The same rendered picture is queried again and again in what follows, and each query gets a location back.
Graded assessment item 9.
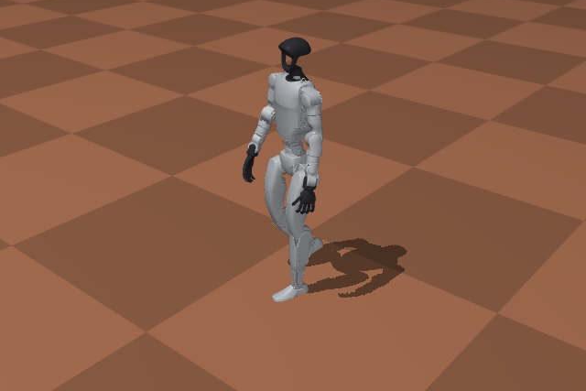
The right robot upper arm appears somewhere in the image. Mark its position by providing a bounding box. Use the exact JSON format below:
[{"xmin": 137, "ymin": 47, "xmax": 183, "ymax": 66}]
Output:
[{"xmin": 261, "ymin": 72, "xmax": 284, "ymax": 123}]

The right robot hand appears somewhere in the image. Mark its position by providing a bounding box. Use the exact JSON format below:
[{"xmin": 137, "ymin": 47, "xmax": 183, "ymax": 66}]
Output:
[{"xmin": 243, "ymin": 144, "xmax": 258, "ymax": 183}]

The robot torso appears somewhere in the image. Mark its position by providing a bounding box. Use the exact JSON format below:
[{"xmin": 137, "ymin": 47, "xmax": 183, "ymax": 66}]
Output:
[{"xmin": 274, "ymin": 72, "xmax": 316, "ymax": 176}]

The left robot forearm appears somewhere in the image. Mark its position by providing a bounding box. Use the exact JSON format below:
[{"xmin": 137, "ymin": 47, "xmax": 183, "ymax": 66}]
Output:
[{"xmin": 304, "ymin": 135, "xmax": 322, "ymax": 187}]

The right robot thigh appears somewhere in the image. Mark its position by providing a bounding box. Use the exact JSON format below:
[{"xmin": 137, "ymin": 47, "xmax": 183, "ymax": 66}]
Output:
[{"xmin": 265, "ymin": 155, "xmax": 288, "ymax": 227}]

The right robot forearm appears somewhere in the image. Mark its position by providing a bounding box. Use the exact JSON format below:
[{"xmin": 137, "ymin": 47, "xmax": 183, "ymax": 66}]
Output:
[{"xmin": 248, "ymin": 110, "xmax": 272, "ymax": 153}]

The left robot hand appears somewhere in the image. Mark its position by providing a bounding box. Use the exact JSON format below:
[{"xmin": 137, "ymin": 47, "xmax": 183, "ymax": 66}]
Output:
[{"xmin": 292, "ymin": 176, "xmax": 317, "ymax": 214}]

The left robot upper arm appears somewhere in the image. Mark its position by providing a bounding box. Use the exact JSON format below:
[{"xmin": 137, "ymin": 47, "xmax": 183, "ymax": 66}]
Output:
[{"xmin": 301, "ymin": 86, "xmax": 323, "ymax": 146}]

